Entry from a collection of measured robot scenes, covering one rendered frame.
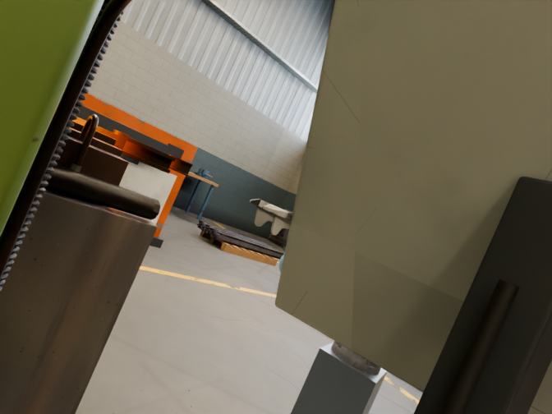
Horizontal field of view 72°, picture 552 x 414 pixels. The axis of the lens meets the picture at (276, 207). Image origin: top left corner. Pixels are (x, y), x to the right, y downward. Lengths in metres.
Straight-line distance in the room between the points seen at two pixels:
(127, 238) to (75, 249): 0.06
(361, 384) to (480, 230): 1.21
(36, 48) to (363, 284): 0.25
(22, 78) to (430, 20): 0.21
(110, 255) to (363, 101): 0.39
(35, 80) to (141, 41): 8.36
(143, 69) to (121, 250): 8.05
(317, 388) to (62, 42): 1.40
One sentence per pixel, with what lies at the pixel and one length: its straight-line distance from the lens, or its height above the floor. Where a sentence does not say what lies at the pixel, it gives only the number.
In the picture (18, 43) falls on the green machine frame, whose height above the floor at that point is 1.03.
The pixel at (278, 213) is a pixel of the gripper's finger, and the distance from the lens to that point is 0.80.
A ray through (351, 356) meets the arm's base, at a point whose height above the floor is 0.63.
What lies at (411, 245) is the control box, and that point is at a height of 1.02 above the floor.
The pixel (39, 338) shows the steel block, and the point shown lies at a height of 0.74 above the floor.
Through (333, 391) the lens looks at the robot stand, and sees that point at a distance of 1.48.
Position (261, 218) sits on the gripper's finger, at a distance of 0.87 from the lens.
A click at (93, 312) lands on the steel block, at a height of 0.78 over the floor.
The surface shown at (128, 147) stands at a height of 1.00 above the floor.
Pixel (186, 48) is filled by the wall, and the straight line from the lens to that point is 8.91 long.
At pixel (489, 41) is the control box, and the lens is 0.25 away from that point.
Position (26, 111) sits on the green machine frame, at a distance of 0.21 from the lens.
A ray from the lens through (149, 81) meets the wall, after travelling 8.57.
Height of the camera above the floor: 1.01
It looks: level
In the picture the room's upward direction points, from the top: 24 degrees clockwise
